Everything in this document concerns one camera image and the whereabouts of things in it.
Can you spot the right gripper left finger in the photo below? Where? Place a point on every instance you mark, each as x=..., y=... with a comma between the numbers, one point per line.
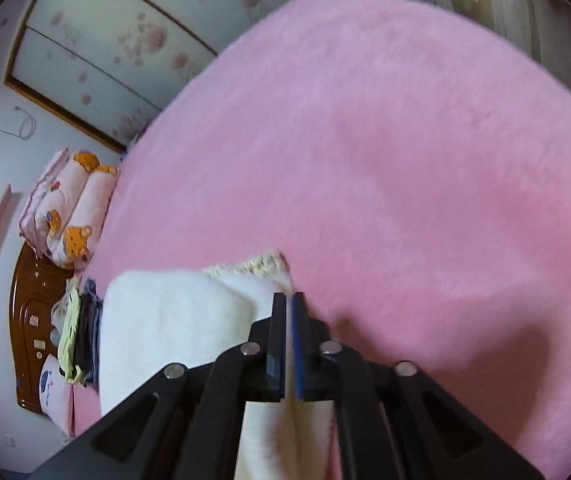
x=268, y=367

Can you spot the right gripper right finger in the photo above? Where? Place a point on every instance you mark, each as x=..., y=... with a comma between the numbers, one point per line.
x=313, y=381

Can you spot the white fuzzy cardigan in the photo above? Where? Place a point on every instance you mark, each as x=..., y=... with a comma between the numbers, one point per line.
x=153, y=318

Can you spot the blue grey folded garment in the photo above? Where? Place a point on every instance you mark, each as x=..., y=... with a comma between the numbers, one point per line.
x=93, y=307

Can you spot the black folded garment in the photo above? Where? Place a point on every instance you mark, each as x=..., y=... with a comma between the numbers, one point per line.
x=82, y=349

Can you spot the green folded garment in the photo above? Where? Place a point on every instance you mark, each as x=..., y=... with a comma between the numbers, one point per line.
x=66, y=347

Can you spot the crumpled beige cloth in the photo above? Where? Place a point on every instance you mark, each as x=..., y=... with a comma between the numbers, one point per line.
x=58, y=315

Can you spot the white small pillow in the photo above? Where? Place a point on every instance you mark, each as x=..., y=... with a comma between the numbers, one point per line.
x=55, y=396

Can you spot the pink plush bed cover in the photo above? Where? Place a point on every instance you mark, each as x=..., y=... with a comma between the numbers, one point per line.
x=414, y=169

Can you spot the wooden headboard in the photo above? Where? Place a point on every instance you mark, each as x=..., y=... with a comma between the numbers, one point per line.
x=36, y=286

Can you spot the pink bear print quilt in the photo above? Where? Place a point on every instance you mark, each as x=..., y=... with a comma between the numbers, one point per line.
x=66, y=209

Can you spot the floral wardrobe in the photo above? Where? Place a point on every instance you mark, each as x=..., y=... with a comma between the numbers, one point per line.
x=110, y=67

